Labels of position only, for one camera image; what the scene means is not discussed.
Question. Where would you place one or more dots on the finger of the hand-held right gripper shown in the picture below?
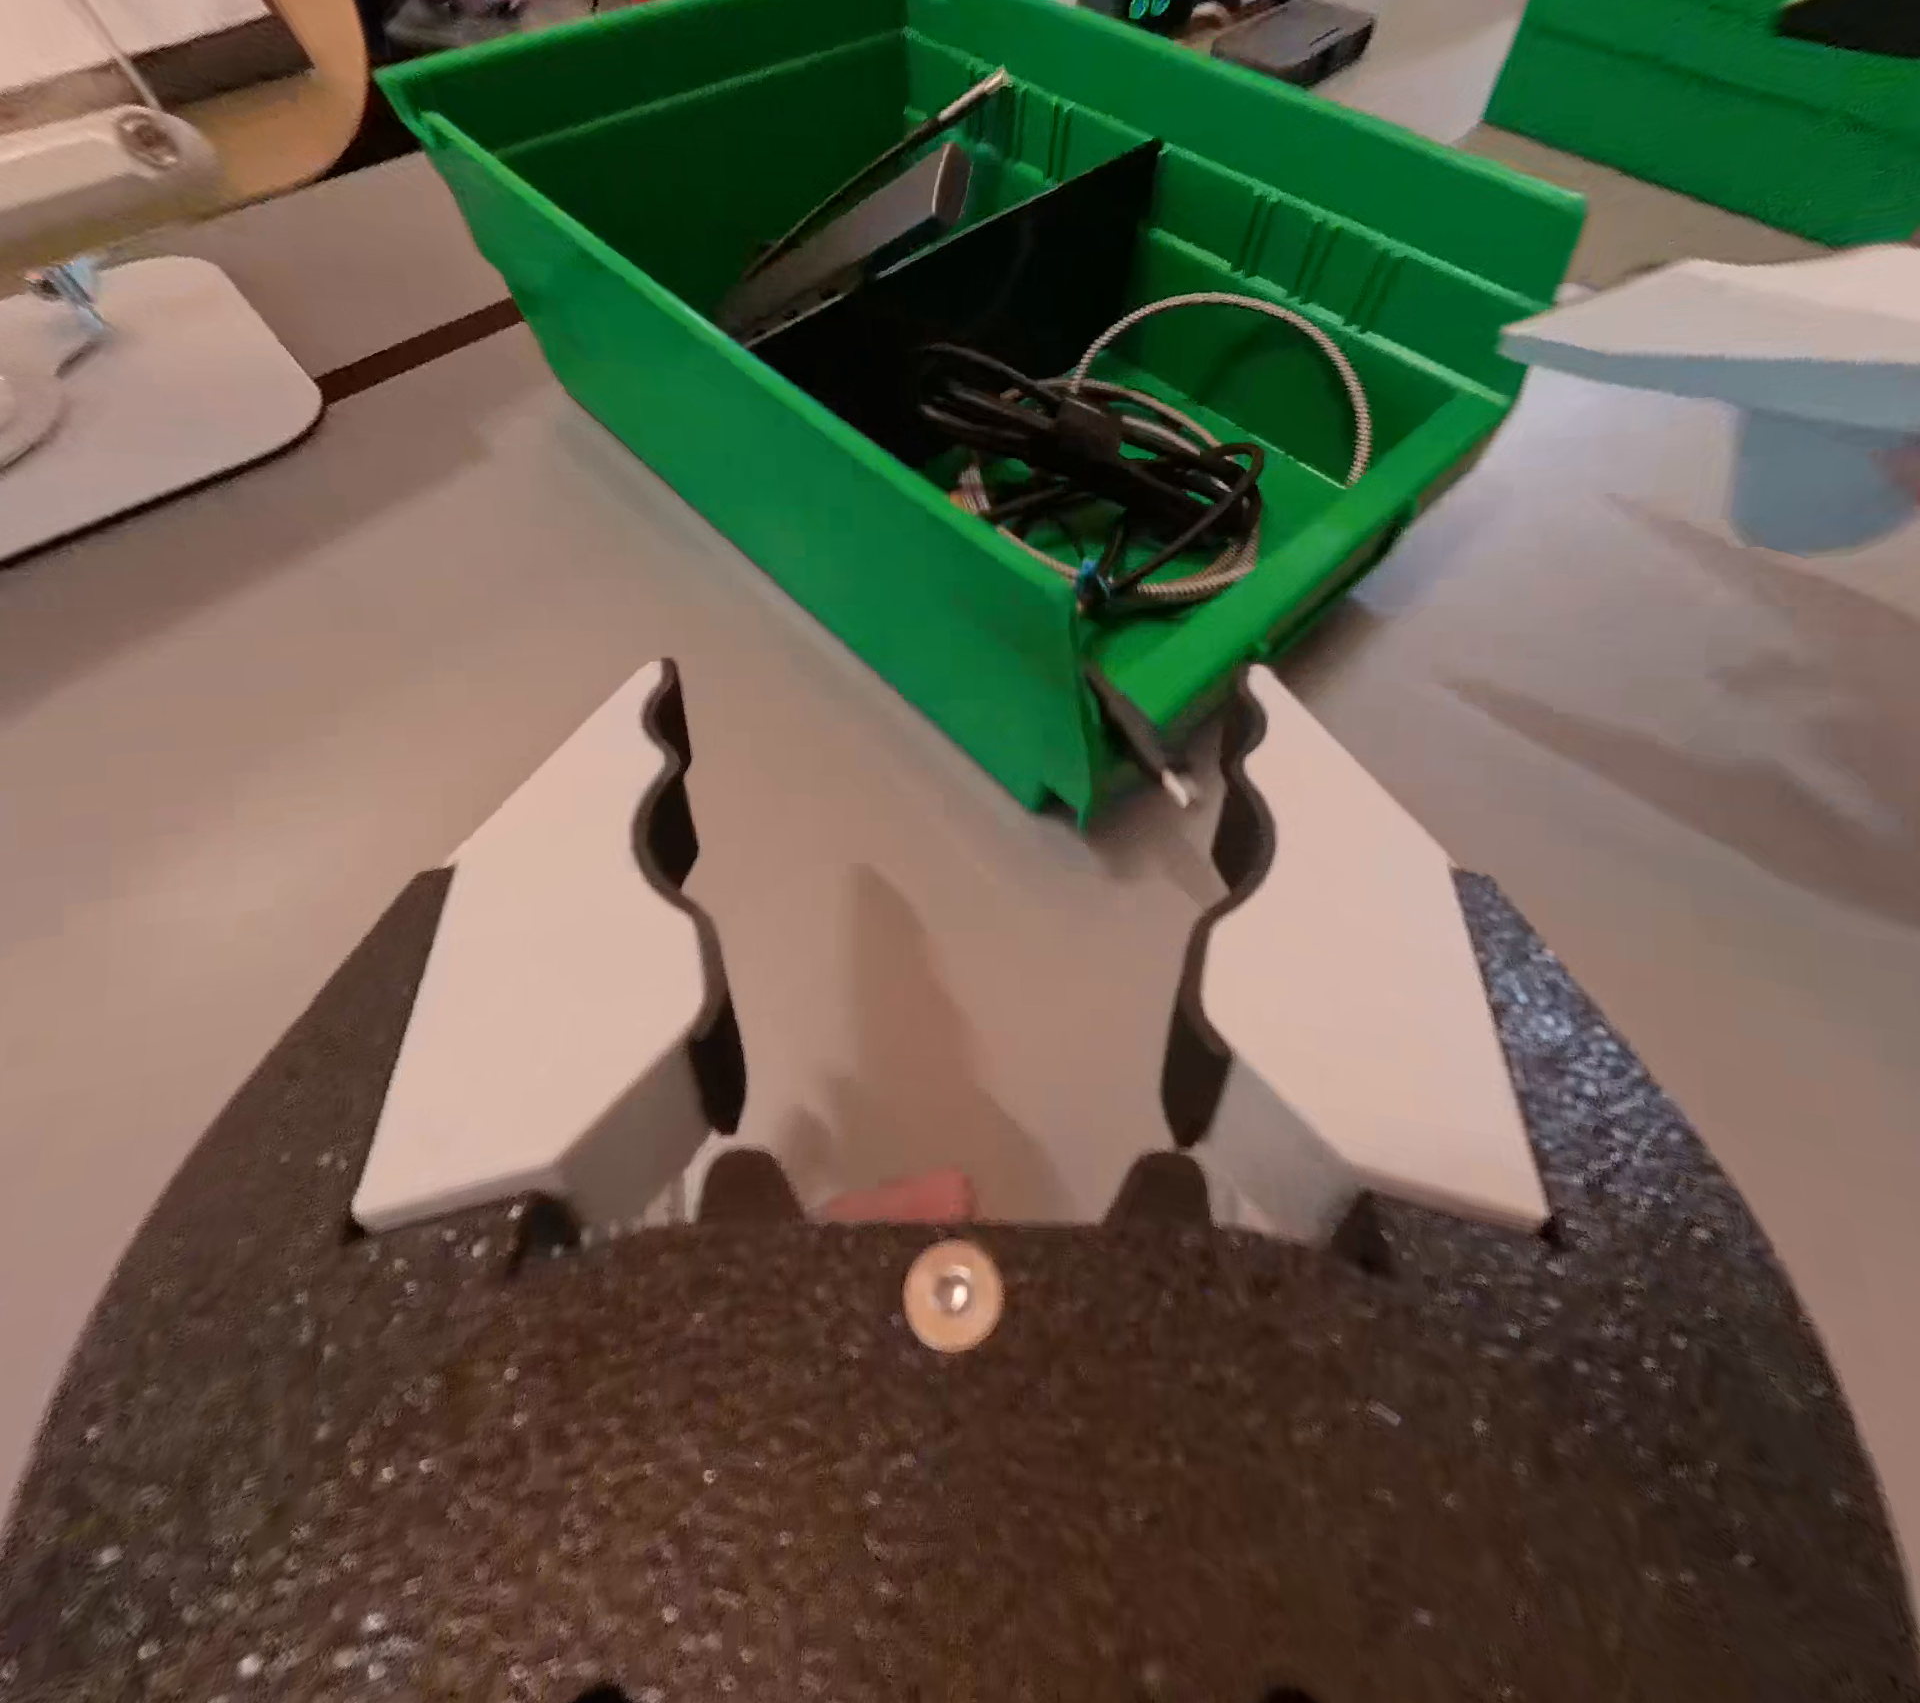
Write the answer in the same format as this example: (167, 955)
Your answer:
(1773, 333)

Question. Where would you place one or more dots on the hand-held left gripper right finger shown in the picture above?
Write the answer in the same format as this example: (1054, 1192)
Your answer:
(1363, 1016)

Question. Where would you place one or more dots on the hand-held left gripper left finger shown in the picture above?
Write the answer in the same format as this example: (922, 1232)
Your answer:
(523, 1016)

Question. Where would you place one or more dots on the green plastic bin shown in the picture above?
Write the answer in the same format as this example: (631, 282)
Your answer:
(1683, 82)
(752, 458)

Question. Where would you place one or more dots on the grey desk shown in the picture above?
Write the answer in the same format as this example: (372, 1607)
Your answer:
(374, 685)

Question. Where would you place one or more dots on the blue twist tie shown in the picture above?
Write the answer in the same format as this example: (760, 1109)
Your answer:
(1084, 587)

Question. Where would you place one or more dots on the small black box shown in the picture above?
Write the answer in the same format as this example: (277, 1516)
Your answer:
(1293, 41)

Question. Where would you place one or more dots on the black bin divider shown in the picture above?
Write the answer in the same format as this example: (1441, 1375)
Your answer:
(1022, 278)

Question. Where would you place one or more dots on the dark grey USB hub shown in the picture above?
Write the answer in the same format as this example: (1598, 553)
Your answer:
(843, 247)

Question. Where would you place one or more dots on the wooden document stand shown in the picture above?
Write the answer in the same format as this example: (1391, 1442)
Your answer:
(154, 82)

